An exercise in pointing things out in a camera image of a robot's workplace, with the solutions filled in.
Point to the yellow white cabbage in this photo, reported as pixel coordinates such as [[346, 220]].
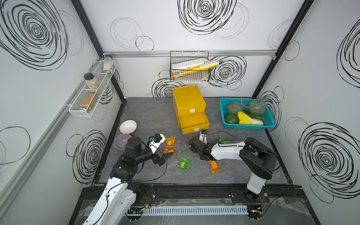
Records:
[[244, 119]]

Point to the clear jar far shelf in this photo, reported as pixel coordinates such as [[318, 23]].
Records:
[[107, 62]]

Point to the yellow white package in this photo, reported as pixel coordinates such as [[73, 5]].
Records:
[[198, 66]]

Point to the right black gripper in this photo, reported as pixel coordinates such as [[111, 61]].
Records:
[[207, 145]]

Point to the green cookie packet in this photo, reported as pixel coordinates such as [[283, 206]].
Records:
[[222, 140], [183, 164]]

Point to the yellow drawer cabinet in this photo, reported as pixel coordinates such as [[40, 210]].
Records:
[[188, 100]]

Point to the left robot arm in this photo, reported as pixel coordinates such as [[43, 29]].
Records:
[[121, 191]]

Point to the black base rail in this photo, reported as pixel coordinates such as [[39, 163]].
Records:
[[237, 193]]

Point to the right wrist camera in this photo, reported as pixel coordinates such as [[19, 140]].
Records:
[[203, 136]]

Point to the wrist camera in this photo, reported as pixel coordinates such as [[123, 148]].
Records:
[[156, 141], [203, 136]]

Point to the white slotted cable duct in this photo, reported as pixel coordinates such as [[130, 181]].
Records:
[[189, 210]]

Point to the white orange bowl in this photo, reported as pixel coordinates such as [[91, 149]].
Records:
[[128, 127]]

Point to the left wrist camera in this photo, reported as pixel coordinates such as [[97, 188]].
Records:
[[156, 141]]

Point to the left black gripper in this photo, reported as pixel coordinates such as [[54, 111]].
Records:
[[161, 159]]

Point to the right green melon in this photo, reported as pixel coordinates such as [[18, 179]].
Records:
[[257, 107]]

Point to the orange cookie packet large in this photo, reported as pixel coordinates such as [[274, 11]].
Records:
[[170, 149]]

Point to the green melon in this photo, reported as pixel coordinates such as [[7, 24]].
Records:
[[257, 107], [234, 107]]

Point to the yellow drawer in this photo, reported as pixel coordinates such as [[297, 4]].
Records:
[[194, 122]]

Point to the green cucumber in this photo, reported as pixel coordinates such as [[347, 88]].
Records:
[[253, 116]]

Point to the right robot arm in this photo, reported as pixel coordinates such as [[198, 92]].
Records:
[[260, 159]]

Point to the left green melon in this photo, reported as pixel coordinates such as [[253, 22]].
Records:
[[234, 107]]

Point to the teal plastic basket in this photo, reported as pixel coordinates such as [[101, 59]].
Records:
[[268, 122]]

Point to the black wire wall basket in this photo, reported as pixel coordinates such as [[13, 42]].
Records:
[[182, 56]]

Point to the black lid spice jar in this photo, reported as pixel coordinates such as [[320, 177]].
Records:
[[92, 83]]

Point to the white wire wall shelf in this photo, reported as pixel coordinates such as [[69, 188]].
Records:
[[104, 97]]

